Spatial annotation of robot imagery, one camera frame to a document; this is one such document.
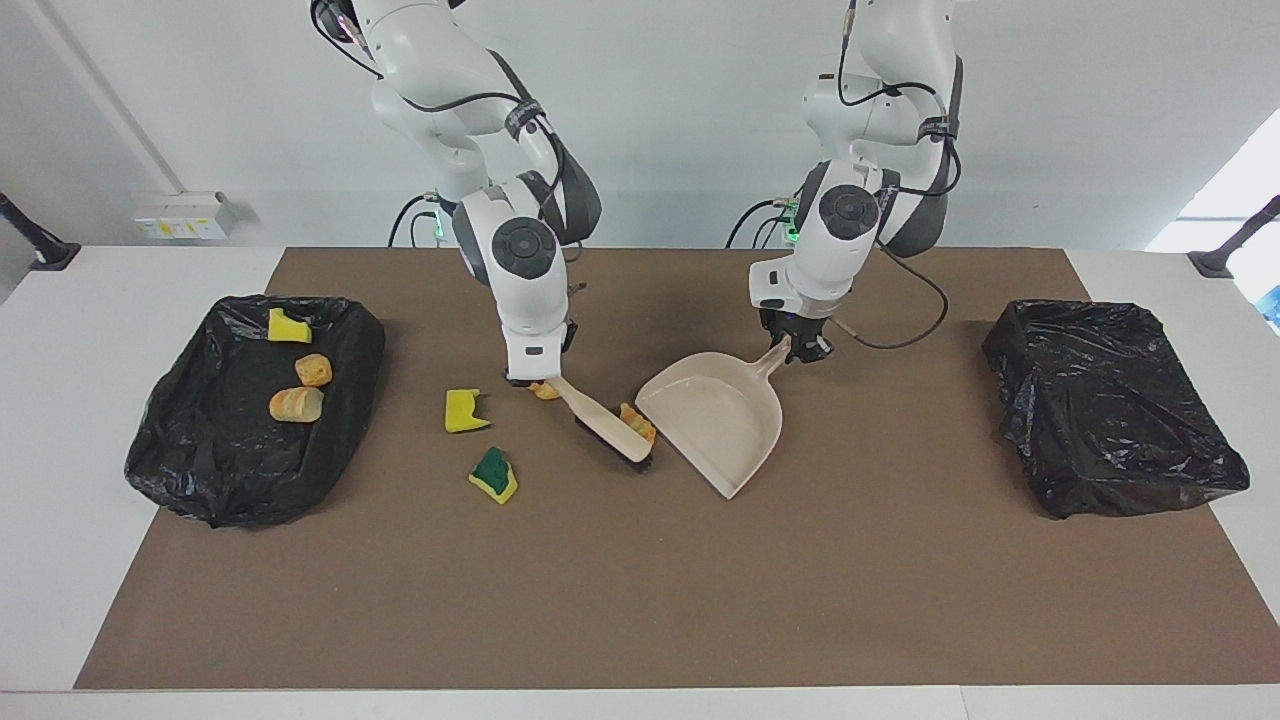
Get notched yellow sponge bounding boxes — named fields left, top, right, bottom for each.
left=444, top=388, right=492, bottom=434

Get beige hand brush black bristles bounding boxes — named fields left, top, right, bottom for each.
left=548, top=374, right=656, bottom=473

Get green topped yellow sponge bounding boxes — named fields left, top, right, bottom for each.
left=468, top=447, right=519, bottom=505

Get beige plastic dustpan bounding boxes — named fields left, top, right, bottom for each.
left=635, top=335, right=793, bottom=500

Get pale crusty bread chunk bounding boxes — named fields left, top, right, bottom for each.
left=269, top=387, right=325, bottom=423

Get black bag lined bin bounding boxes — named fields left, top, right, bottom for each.
left=981, top=299, right=1251, bottom=519
left=124, top=294, right=387, bottom=529

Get brown table mat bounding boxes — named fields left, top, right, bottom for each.
left=73, top=247, right=1280, bottom=691

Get black base cable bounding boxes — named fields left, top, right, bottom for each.
left=725, top=198, right=801, bottom=249
left=388, top=193, right=441, bottom=248

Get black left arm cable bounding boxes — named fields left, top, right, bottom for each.
left=832, top=0, right=966, bottom=351

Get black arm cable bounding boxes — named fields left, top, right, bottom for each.
left=310, top=0, right=591, bottom=266
left=832, top=0, right=966, bottom=351

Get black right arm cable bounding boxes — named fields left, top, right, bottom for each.
left=310, top=0, right=591, bottom=266

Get white wall socket box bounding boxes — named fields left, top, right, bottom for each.
left=135, top=192, right=236, bottom=241

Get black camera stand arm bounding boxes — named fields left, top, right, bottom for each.
left=1188, top=195, right=1280, bottom=279
left=0, top=192, right=81, bottom=271

